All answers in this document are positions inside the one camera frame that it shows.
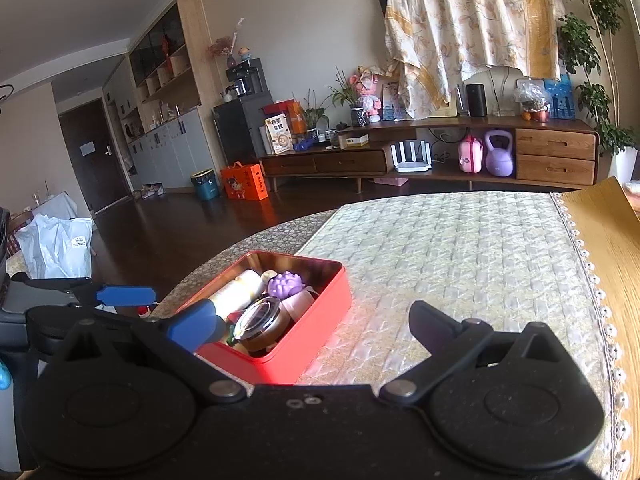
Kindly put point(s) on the pink doll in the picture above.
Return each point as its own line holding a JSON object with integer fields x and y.
{"x": 370, "y": 94}

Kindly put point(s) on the pair of shoes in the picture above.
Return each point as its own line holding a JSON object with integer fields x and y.
{"x": 152, "y": 191}

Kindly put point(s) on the red tin box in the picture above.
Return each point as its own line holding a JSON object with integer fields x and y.
{"x": 320, "y": 320}

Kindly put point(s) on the white plastic bag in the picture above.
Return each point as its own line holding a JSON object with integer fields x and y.
{"x": 55, "y": 250}

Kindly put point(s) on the white yellow bottle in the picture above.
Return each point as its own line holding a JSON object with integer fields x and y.
{"x": 235, "y": 292}

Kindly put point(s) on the purple kettlebell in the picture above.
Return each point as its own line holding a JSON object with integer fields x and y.
{"x": 500, "y": 160}

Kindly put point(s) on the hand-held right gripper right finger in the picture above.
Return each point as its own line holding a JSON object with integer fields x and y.
{"x": 432, "y": 327}

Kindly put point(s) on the potted orchid plant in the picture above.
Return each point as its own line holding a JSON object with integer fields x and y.
{"x": 359, "y": 116}

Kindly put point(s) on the cream egg-shaped toy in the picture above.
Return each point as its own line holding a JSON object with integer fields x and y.
{"x": 269, "y": 276}

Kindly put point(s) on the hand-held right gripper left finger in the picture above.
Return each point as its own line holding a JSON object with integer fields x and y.
{"x": 197, "y": 325}

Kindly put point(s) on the wooden tv cabinet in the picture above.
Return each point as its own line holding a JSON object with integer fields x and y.
{"x": 555, "y": 157}

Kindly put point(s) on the black mini fridge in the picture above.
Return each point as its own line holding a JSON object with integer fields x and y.
{"x": 237, "y": 130}

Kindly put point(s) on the orange gift bag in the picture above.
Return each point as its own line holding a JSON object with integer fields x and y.
{"x": 244, "y": 182}

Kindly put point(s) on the blue picture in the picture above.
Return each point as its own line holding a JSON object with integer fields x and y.
{"x": 561, "y": 100}

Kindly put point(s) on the blue toy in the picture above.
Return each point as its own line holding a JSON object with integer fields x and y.
{"x": 301, "y": 146}

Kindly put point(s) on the bag of fruit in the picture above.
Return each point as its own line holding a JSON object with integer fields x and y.
{"x": 532, "y": 102}

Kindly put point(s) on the black coffee machine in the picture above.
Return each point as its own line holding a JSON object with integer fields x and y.
{"x": 247, "y": 77}

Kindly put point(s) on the potted tree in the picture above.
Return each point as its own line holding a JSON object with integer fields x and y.
{"x": 580, "y": 40}

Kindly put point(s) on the pink floor mat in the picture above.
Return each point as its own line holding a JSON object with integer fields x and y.
{"x": 390, "y": 180}

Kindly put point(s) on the round metal tin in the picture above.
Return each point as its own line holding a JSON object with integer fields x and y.
{"x": 262, "y": 325}

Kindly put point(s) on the floral cloth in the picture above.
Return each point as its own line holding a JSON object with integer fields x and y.
{"x": 465, "y": 25}

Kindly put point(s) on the red gift bags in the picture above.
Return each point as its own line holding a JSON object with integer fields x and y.
{"x": 282, "y": 110}

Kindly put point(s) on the white router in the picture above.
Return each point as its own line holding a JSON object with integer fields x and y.
{"x": 412, "y": 166}

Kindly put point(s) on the yellow wood-pattern mat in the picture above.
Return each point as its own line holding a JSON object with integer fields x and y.
{"x": 610, "y": 240}

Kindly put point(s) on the wooden shelf cabinet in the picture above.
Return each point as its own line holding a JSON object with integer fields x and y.
{"x": 170, "y": 85}

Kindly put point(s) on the teal trash bin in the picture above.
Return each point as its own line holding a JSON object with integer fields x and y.
{"x": 205, "y": 187}

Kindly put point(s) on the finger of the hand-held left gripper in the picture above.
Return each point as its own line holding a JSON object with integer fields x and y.
{"x": 50, "y": 327}
{"x": 125, "y": 295}

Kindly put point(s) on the black speaker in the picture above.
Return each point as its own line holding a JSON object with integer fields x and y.
{"x": 476, "y": 101}

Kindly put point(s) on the pink toy case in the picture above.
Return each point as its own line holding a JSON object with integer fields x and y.
{"x": 471, "y": 156}

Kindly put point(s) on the purple spiky ball toy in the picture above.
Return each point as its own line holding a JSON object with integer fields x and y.
{"x": 286, "y": 285}

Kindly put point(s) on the dried flower vase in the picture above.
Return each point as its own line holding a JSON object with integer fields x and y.
{"x": 222, "y": 47}

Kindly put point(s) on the quilted cream table mat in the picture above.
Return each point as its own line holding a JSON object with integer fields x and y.
{"x": 450, "y": 260}

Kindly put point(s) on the dark wooden door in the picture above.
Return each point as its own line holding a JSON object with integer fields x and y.
{"x": 95, "y": 160}

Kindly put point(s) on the yellow white box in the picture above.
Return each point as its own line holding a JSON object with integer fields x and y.
{"x": 352, "y": 141}

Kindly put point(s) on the small doll figure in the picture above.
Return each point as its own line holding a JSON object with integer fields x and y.
{"x": 243, "y": 53}

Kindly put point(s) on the small potted plant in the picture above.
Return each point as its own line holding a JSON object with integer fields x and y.
{"x": 314, "y": 120}

